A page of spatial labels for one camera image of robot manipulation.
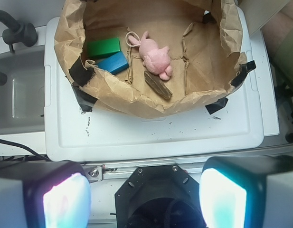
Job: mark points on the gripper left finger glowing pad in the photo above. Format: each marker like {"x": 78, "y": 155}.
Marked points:
{"x": 44, "y": 194}

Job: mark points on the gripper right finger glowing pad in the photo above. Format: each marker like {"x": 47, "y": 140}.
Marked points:
{"x": 247, "y": 191}

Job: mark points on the pink plush bunny toy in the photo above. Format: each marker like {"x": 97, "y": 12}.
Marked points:
{"x": 155, "y": 59}

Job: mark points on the white plastic bin lid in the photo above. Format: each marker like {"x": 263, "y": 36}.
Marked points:
{"x": 104, "y": 136}

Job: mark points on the black tape piece front right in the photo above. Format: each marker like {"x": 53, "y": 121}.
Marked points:
{"x": 216, "y": 106}

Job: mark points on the black tape piece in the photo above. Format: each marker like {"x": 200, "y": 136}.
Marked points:
{"x": 85, "y": 101}
{"x": 216, "y": 106}

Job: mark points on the toy sink basin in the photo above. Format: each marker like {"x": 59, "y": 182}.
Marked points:
{"x": 22, "y": 97}

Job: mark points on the black tape piece front left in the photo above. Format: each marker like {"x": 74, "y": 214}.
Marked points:
{"x": 85, "y": 101}

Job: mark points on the black tape piece left rim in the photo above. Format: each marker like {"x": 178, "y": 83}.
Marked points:
{"x": 80, "y": 74}

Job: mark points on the black tape piece rim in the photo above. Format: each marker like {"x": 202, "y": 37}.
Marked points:
{"x": 244, "y": 70}
{"x": 80, "y": 74}

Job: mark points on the black tape piece right rim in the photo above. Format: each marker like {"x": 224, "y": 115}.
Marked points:
{"x": 244, "y": 70}

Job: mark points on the blue wooden block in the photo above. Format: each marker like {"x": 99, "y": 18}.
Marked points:
{"x": 114, "y": 64}

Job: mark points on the green wooden block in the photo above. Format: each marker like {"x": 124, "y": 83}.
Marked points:
{"x": 103, "y": 48}

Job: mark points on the brown paper bag tray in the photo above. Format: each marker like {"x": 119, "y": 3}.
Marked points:
{"x": 204, "y": 37}

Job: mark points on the dark grey toy faucet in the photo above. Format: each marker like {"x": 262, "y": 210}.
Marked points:
{"x": 17, "y": 31}

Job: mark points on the aluminium frame rail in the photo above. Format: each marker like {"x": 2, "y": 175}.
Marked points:
{"x": 108, "y": 172}

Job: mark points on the black octagonal mount plate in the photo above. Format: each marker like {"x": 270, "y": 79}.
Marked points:
{"x": 159, "y": 197}

